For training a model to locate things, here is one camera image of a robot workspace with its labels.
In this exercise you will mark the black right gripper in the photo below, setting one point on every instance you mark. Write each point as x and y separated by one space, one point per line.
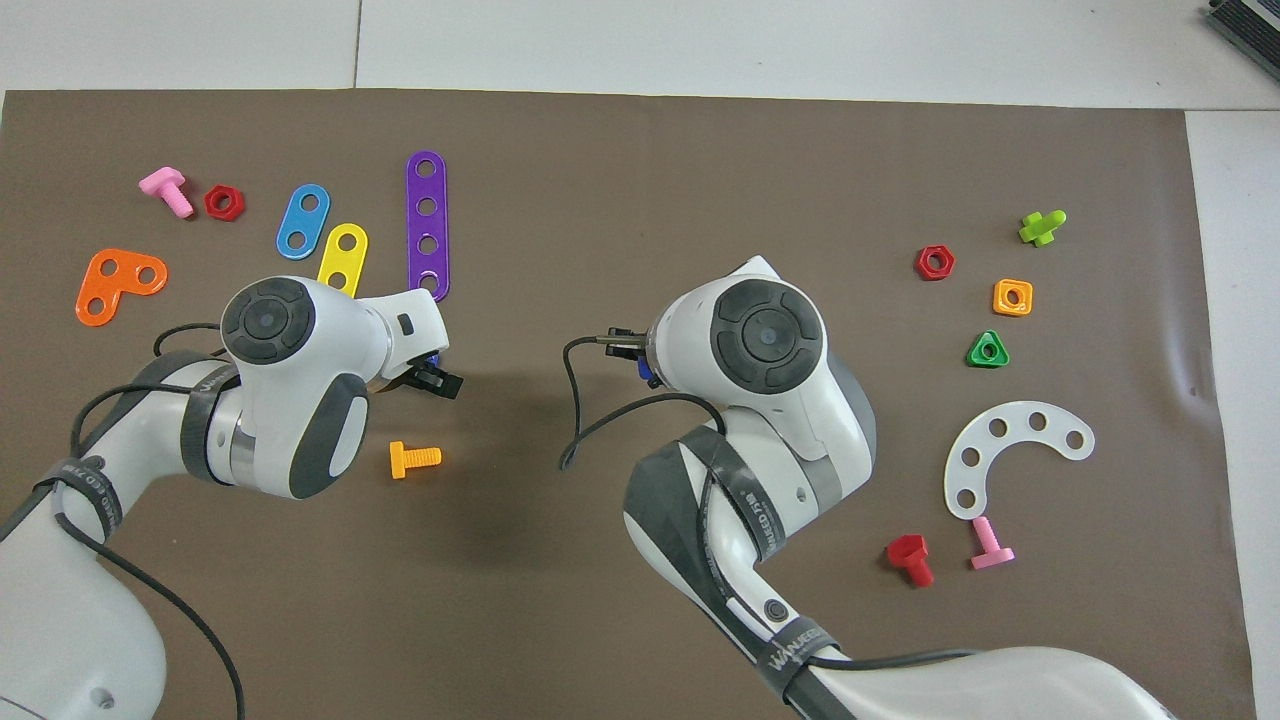
630 345

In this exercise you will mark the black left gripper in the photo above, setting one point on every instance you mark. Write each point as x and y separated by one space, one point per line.
400 378

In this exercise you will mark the blue plastic screw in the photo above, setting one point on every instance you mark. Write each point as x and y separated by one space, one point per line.
647 372

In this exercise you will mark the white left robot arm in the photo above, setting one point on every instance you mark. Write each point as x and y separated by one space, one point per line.
290 400

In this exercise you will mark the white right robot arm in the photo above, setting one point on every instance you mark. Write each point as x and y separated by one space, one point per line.
770 400

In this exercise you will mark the orange plastic screw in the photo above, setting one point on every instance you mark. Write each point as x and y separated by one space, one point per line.
402 460

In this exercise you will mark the red hexagonal nut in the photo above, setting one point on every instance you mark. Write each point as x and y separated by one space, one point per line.
922 266
212 205

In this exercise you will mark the pink plastic screw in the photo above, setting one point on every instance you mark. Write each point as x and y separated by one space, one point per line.
990 552
163 182

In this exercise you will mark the green triangular nut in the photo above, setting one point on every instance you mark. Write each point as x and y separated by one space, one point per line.
975 360

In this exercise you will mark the red plastic screw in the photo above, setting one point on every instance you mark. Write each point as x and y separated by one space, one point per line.
908 552

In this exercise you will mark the orange square nut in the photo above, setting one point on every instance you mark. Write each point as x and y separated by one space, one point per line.
999 303

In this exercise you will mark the lime cross-head screw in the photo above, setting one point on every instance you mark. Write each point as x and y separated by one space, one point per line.
1040 230

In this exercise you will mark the yellow three-hole strip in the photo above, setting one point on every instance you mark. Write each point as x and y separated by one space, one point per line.
343 260

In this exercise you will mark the purple four-hole strip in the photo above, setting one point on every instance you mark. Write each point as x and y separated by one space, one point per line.
427 225

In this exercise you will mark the brown table mat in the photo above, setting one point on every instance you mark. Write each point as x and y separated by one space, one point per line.
640 180

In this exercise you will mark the blue two-hole strip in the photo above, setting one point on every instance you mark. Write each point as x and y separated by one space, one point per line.
303 222

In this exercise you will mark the orange three-hole angled plate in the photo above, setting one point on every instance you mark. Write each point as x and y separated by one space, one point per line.
120 285

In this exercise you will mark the white curved perforated strip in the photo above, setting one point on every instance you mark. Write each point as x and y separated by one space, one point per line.
1017 422

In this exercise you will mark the black ribbed device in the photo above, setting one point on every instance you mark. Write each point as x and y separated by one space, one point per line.
1250 25

